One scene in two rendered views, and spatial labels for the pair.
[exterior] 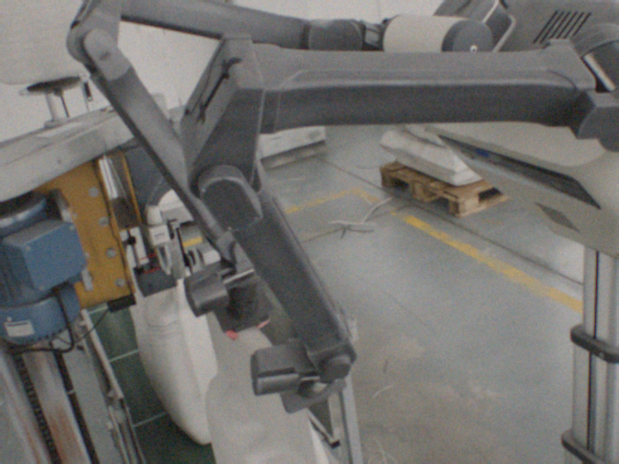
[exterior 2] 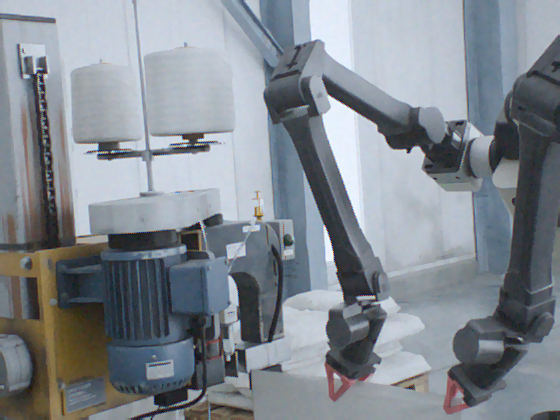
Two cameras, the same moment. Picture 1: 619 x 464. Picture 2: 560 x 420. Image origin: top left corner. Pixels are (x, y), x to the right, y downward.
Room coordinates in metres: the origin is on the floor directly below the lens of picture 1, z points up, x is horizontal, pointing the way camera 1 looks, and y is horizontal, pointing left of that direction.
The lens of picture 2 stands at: (-0.45, 0.97, 1.48)
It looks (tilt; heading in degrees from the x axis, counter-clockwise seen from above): 3 degrees down; 336
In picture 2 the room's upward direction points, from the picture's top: 4 degrees counter-clockwise
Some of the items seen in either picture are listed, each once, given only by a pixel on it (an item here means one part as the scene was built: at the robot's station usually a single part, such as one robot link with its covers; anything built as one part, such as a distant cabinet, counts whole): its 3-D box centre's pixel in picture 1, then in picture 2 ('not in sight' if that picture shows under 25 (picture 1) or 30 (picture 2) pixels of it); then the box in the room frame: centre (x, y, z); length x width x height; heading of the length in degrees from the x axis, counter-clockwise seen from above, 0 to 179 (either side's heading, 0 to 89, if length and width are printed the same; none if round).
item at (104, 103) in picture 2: not in sight; (105, 104); (1.46, 0.49, 1.61); 0.15 x 0.14 x 0.17; 23
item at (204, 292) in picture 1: (217, 273); (355, 307); (1.04, 0.16, 1.19); 0.11 x 0.09 x 0.12; 115
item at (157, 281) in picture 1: (155, 276); (201, 372); (1.39, 0.35, 1.04); 0.08 x 0.06 x 0.05; 113
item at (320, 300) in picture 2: not in sight; (337, 306); (4.44, -1.58, 0.56); 0.67 x 0.43 x 0.15; 23
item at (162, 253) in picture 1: (163, 256); (226, 340); (1.33, 0.31, 1.11); 0.03 x 0.03 x 0.06
